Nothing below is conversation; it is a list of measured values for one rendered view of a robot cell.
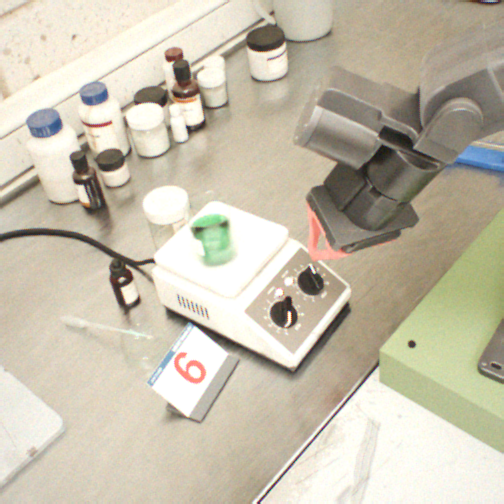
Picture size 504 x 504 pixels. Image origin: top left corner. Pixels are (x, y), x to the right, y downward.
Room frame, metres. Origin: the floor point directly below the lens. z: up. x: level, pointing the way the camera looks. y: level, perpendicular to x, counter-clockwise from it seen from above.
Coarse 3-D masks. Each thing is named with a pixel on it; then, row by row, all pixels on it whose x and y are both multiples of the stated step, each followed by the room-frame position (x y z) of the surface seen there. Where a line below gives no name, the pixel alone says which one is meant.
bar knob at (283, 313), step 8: (288, 296) 0.53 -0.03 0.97; (280, 304) 0.53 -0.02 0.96; (288, 304) 0.52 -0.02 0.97; (272, 312) 0.52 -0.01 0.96; (280, 312) 0.52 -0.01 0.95; (288, 312) 0.51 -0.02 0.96; (296, 312) 0.53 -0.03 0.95; (272, 320) 0.52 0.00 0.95; (280, 320) 0.52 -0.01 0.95; (288, 320) 0.51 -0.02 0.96; (296, 320) 0.52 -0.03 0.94
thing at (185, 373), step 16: (192, 336) 0.53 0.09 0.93; (192, 352) 0.51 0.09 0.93; (208, 352) 0.51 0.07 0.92; (176, 368) 0.49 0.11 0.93; (192, 368) 0.49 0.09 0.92; (208, 368) 0.50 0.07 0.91; (160, 384) 0.47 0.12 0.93; (176, 384) 0.47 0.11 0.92; (192, 384) 0.48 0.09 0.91; (176, 400) 0.46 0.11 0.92
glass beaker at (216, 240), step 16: (208, 192) 0.62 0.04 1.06; (192, 208) 0.61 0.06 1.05; (208, 208) 0.62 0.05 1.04; (224, 208) 0.61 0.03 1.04; (192, 224) 0.57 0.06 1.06; (224, 224) 0.58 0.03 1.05; (192, 240) 0.58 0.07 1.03; (208, 240) 0.57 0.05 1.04; (224, 240) 0.57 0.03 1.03; (208, 256) 0.57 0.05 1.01; (224, 256) 0.57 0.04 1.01
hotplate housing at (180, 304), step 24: (288, 240) 0.62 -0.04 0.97; (168, 288) 0.59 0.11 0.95; (192, 288) 0.57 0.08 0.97; (192, 312) 0.57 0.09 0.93; (216, 312) 0.54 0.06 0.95; (240, 312) 0.52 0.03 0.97; (336, 312) 0.54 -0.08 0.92; (240, 336) 0.52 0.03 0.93; (264, 336) 0.50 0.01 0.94; (312, 336) 0.51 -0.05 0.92; (288, 360) 0.48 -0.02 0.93
